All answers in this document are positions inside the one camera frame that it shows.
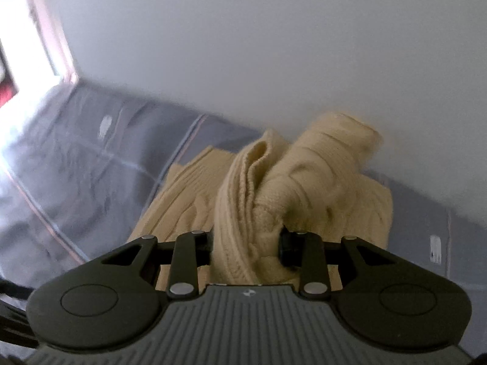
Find yellow cable knit cardigan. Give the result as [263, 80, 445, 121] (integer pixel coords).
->
[132, 113, 393, 285]

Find cluttered shelf items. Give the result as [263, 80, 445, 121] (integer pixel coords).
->
[0, 50, 18, 106]

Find grey plaid bed sheet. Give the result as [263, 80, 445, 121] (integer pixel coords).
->
[1, 83, 486, 310]

